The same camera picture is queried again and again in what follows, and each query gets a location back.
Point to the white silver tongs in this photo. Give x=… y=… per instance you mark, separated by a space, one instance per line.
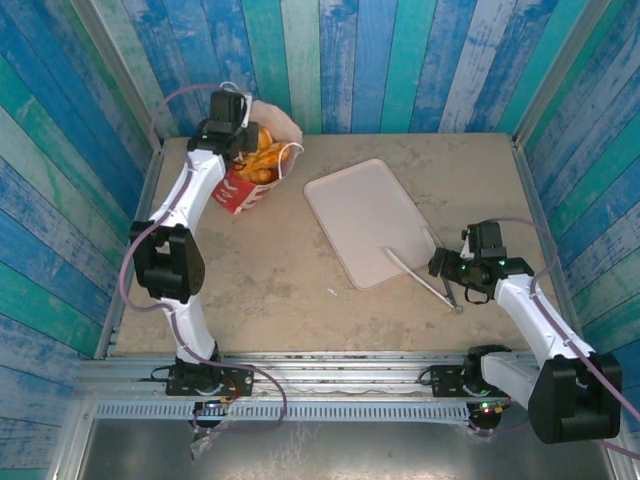
x=415 y=277

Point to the red white paper bag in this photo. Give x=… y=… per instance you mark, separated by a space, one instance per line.
x=240 y=196

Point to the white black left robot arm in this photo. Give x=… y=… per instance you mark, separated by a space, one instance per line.
x=192 y=185

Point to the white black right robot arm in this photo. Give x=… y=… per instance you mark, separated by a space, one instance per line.
x=540 y=320

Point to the pale plastic serving tray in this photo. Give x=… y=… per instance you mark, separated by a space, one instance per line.
x=360 y=215

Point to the controller board with LEDs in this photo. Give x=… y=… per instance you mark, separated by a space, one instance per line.
x=487 y=410
x=212 y=404

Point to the steel sheet shelf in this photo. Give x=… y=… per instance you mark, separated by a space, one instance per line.
x=350 y=450

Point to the clear plastic scrap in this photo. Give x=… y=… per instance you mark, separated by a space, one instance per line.
x=200 y=445

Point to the aluminium table side rail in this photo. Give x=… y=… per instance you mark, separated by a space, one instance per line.
x=535 y=200
x=144 y=200

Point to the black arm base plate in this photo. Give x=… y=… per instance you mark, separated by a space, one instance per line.
x=240 y=380
x=442 y=380

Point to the aluminium corner post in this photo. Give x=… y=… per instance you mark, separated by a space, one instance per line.
x=553 y=75
x=124 y=75

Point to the aluminium mounting rail beam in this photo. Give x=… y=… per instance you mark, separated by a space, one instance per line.
x=350 y=372

